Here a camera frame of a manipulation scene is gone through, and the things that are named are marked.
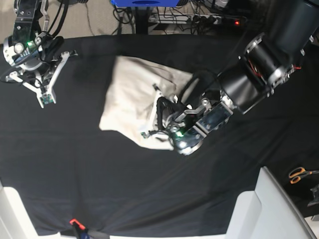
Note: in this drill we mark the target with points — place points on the white T-shirt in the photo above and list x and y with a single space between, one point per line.
130 100

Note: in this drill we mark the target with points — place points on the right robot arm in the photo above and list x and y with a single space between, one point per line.
32 21

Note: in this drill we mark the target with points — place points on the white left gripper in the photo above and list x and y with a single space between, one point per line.
163 115

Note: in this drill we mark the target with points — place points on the black power strip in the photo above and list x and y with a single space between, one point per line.
215 19

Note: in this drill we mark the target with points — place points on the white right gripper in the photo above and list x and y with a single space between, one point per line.
36 67

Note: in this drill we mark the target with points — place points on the red black clamp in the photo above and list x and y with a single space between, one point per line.
82 232

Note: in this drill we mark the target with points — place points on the orange handled scissors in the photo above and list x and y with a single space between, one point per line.
299 173

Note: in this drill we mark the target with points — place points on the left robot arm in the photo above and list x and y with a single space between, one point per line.
207 101

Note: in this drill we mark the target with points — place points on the blue plastic bin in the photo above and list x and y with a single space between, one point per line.
145 3

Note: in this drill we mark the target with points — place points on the black table cloth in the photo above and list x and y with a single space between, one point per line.
65 167

